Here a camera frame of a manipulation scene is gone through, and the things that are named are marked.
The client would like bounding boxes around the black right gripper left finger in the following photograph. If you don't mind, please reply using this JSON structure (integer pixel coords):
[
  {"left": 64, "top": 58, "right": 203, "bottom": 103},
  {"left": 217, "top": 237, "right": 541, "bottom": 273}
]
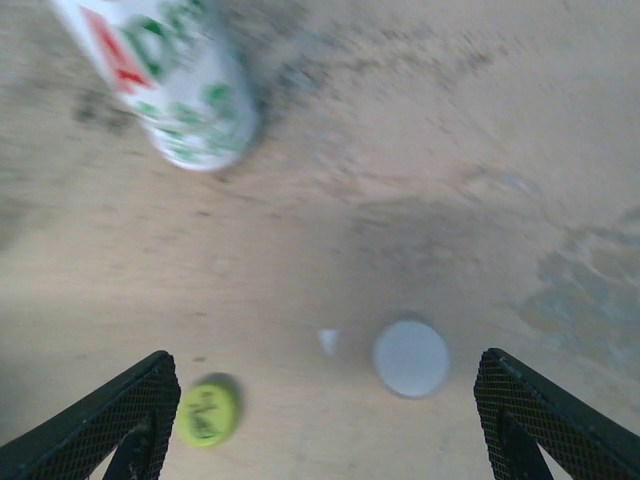
[{"left": 0, "top": 349, "right": 182, "bottom": 480}]

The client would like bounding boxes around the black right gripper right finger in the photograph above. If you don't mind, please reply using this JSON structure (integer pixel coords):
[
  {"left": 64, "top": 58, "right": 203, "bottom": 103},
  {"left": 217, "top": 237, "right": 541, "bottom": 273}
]
[{"left": 473, "top": 347, "right": 640, "bottom": 480}]

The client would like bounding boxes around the yellow-green bottle cap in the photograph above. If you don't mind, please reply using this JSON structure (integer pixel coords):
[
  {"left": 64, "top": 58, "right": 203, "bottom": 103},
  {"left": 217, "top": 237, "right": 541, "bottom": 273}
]
[{"left": 174, "top": 372, "right": 242, "bottom": 449}]

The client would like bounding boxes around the white bottle cap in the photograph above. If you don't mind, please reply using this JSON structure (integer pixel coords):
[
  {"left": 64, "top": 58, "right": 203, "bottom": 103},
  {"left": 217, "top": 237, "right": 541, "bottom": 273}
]
[{"left": 371, "top": 319, "right": 451, "bottom": 400}]

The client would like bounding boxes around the small white scrap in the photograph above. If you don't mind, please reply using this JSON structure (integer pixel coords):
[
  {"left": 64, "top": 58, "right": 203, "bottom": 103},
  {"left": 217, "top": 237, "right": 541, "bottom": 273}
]
[{"left": 317, "top": 328, "right": 340, "bottom": 357}]

